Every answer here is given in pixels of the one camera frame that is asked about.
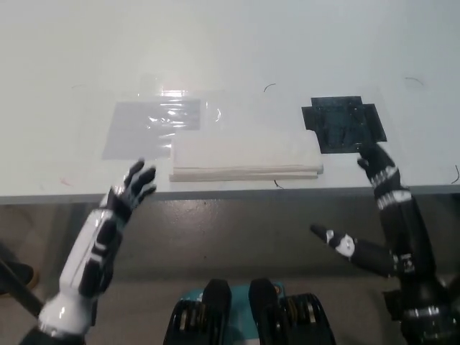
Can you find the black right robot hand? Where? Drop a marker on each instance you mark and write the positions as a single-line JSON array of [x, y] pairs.
[[402, 230]]

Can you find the white and black left hand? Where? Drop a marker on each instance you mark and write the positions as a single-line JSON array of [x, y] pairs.
[[95, 244]]

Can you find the white napkin stack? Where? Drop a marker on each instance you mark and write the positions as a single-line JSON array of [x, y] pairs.
[[244, 154]]

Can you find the black and teal robot torso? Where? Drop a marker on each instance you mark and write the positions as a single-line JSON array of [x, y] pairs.
[[251, 316]]

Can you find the dark shoe with tan sole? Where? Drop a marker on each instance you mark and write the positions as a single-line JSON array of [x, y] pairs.
[[25, 275]]

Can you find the black table leg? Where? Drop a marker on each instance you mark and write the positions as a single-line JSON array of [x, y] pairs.
[[19, 289]]

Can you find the clear plastic bag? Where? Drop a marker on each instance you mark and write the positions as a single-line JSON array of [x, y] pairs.
[[136, 136]]

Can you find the black tape patch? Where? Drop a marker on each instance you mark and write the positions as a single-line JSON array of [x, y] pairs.
[[341, 122]]

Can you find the clear plastic film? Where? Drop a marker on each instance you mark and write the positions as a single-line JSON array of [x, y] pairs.
[[219, 111]]

